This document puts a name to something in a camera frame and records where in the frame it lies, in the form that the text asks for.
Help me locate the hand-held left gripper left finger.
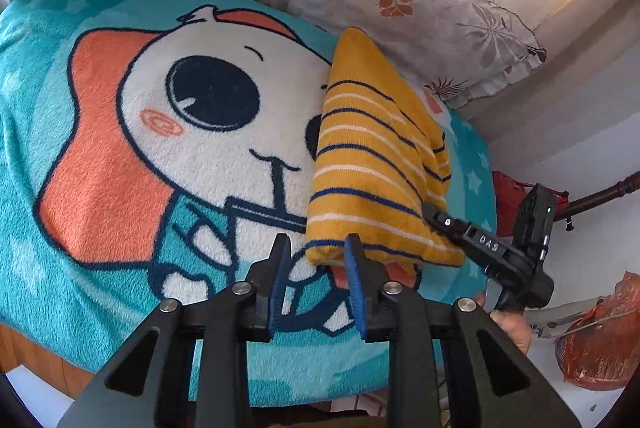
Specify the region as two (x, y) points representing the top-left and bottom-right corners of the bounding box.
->
(57, 233), (293, 428)

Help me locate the orange plastic bag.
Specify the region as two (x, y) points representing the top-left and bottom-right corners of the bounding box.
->
(555, 272), (640, 391)

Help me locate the person's right hand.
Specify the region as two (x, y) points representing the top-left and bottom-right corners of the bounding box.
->
(475, 293), (532, 356)

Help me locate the yellow striped sweater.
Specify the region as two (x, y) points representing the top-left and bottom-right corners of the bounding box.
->
(305, 28), (466, 269)

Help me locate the red bag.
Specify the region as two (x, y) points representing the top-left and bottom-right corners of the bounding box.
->
(491, 171), (533, 239)

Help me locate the teal cartoon print blanket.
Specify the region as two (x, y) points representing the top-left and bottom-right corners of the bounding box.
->
(0, 0), (501, 409)

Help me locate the dark wooden post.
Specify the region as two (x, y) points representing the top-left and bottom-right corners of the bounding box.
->
(565, 173), (640, 221)

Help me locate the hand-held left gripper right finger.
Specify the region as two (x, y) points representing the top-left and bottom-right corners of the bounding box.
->
(342, 233), (581, 428)

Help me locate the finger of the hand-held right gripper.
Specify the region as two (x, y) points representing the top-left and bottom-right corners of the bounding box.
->
(422, 203), (521, 276)

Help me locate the grey metal frame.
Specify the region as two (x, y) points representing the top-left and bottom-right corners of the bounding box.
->
(525, 295), (608, 340)

